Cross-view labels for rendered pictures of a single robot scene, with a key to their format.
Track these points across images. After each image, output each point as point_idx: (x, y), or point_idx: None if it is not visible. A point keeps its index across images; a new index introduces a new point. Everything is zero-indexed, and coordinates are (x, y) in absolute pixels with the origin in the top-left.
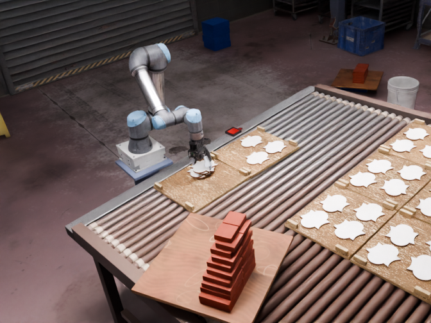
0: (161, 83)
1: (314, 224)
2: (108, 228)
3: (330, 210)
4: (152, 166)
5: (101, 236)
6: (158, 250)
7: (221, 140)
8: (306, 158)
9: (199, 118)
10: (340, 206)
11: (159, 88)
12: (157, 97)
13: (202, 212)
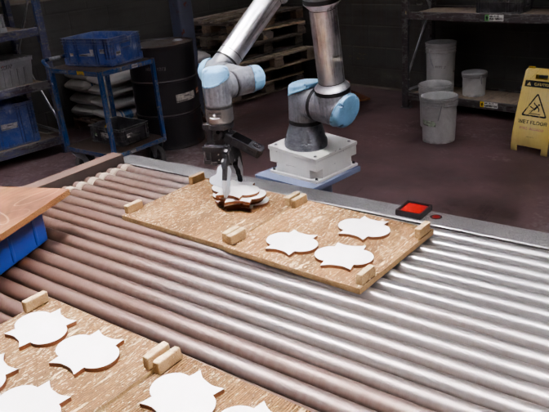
0: (317, 33)
1: (20, 328)
2: (113, 175)
3: (60, 346)
4: (292, 178)
5: (99, 175)
6: (48, 211)
7: (377, 206)
8: (320, 312)
9: (207, 81)
10: (69, 359)
11: (315, 42)
12: (235, 33)
13: (129, 226)
